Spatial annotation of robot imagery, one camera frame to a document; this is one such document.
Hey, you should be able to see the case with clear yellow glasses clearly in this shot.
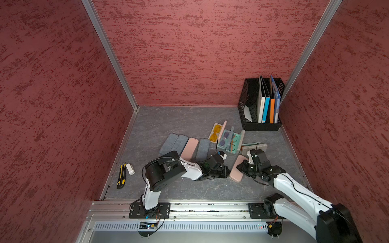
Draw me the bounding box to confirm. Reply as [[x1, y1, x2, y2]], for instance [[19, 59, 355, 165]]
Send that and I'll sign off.
[[195, 138, 210, 162]]

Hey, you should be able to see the pink case with black glasses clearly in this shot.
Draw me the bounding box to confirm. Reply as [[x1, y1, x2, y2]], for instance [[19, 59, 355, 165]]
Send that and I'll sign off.
[[229, 154, 249, 183]]

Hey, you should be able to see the pink case with tortoise sunglasses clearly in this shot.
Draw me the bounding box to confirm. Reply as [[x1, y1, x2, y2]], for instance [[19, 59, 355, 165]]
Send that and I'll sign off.
[[180, 138, 199, 162]]

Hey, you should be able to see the grey case with black glasses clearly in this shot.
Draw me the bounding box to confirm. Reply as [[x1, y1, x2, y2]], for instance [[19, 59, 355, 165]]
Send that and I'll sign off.
[[171, 135, 189, 155]]

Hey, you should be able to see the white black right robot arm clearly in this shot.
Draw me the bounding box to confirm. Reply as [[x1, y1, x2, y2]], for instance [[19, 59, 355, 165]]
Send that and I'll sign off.
[[235, 149, 362, 243]]

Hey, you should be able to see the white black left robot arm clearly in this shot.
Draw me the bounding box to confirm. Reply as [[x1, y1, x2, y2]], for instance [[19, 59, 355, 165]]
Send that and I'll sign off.
[[141, 151, 231, 211]]

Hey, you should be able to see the grey case with purple glasses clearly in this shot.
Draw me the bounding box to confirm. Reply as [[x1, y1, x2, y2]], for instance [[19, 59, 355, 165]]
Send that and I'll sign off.
[[217, 126, 235, 152]]

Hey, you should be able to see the grey case with orange glasses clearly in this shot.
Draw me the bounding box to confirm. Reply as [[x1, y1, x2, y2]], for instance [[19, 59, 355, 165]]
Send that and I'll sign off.
[[226, 130, 245, 154]]

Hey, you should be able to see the pink case with yellow glasses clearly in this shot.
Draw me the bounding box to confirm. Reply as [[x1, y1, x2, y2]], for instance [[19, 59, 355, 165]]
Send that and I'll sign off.
[[208, 120, 227, 143]]

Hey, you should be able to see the black mesh file holder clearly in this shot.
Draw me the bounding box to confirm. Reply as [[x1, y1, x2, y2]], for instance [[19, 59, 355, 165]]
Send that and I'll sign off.
[[238, 77, 285, 132]]

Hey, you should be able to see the orange book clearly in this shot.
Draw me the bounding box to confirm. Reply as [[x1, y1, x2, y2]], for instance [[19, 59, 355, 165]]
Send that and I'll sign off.
[[269, 78, 276, 124]]

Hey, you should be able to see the white book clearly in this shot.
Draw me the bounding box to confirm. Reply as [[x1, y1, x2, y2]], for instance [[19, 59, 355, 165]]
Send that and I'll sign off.
[[257, 76, 265, 123]]

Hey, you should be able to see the cyan book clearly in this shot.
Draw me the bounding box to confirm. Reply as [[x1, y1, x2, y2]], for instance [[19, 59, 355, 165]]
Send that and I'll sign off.
[[262, 79, 270, 123]]

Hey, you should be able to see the blue book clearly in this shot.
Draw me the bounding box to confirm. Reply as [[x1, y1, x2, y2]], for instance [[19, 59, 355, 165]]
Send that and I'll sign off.
[[270, 76, 281, 124]]

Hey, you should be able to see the small white box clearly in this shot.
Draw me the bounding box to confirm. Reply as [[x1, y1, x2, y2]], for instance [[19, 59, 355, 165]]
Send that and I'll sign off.
[[126, 164, 135, 176]]

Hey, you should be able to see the yellow black utility knife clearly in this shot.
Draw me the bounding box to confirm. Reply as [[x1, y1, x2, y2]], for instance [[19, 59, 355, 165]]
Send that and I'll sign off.
[[116, 164, 126, 189]]

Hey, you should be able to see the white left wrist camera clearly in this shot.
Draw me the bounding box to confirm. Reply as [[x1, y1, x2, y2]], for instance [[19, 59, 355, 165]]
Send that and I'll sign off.
[[218, 151, 227, 161]]

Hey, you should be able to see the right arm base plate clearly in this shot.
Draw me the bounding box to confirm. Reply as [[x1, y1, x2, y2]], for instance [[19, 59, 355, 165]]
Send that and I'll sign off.
[[248, 202, 277, 220]]

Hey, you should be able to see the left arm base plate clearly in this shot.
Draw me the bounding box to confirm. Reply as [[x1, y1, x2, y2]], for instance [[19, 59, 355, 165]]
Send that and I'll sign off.
[[129, 201, 171, 219]]

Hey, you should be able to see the aluminium front rail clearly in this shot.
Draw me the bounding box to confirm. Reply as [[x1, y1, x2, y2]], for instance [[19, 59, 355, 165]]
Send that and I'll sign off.
[[75, 199, 335, 243]]

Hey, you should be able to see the aluminium corner post right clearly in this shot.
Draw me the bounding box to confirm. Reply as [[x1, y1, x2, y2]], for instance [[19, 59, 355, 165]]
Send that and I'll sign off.
[[281, 0, 342, 102]]

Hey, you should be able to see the aluminium corner post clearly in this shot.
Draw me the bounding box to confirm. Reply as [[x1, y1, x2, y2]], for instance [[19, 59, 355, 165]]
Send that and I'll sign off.
[[281, 0, 342, 102], [82, 0, 138, 112]]

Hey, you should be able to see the aluminium corner post left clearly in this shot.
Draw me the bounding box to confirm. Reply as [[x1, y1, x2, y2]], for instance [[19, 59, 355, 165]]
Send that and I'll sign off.
[[82, 0, 138, 112]]

